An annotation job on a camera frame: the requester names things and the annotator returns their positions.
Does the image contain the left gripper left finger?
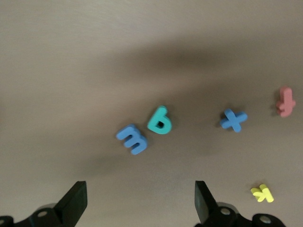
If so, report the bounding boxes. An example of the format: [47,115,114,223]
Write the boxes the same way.
[0,181,88,227]

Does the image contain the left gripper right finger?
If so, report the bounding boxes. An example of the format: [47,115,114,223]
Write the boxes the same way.
[194,180,285,227]

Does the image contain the blue foam letter m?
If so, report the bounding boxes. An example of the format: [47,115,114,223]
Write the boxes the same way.
[116,123,149,156]

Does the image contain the teal foam letter g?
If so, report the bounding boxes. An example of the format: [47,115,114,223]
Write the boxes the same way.
[147,105,172,136]

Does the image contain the yellow foam letter k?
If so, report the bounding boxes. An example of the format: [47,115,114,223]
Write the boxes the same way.
[250,183,275,203]

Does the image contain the blue foam letter x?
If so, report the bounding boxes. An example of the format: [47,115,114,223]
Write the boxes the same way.
[219,108,248,133]

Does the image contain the pink foam letter f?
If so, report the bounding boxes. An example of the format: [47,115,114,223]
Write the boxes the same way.
[276,86,296,118]

